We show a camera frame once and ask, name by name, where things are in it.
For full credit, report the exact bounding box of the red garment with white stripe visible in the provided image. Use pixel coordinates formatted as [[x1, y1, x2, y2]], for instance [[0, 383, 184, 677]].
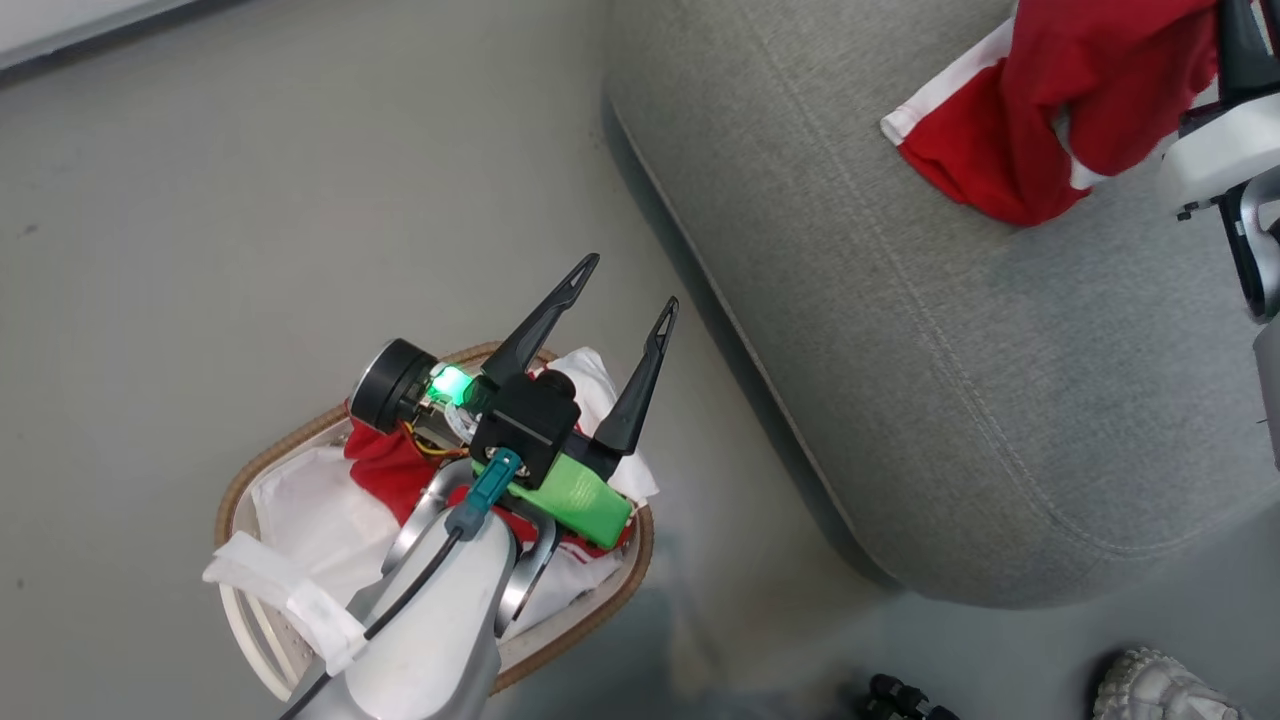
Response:
[[880, 0, 1223, 227]]

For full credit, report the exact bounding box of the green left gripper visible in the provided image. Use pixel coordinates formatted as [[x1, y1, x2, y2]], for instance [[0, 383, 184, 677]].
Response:
[[470, 253, 680, 549]]

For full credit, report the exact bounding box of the red garment in basket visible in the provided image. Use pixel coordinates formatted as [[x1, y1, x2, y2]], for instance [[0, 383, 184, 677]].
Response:
[[345, 420, 641, 561]]

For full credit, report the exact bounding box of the black cable with teal plug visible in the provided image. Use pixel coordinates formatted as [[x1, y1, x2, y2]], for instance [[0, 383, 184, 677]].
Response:
[[280, 448, 526, 720]]

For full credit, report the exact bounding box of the grey fabric sofa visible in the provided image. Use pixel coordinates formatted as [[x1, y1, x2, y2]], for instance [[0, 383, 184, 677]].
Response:
[[603, 0, 1280, 608]]

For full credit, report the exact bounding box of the wicker laundry basket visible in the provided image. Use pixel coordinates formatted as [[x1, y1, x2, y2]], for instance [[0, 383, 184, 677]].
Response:
[[213, 340, 656, 703]]

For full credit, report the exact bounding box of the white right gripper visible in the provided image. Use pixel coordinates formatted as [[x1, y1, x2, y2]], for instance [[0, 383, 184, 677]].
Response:
[[1161, 0, 1280, 216]]

